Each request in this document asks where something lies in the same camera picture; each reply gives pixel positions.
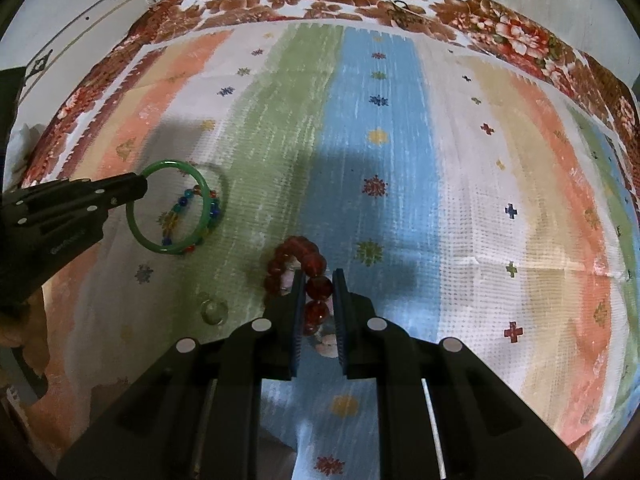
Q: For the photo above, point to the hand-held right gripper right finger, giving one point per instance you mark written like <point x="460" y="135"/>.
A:
<point x="340" y="310"/>

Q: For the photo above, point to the white cloth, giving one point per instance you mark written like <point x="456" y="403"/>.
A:
<point x="20" y="147"/>

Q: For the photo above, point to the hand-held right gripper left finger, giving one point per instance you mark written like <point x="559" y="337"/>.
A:
<point x="298" y="305"/>

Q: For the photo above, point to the green jade bangle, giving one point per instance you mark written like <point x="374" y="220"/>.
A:
<point x="165" y="248"/>

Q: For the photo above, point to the striped pastel blanket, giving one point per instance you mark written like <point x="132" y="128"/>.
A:
<point x="380" y="185"/>

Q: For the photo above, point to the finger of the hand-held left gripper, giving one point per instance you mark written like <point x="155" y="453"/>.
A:
<point x="120" y="186"/>
<point x="112" y="203"/>

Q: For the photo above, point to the red floral bed sheet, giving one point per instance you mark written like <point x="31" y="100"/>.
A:
<point x="500" y="25"/>

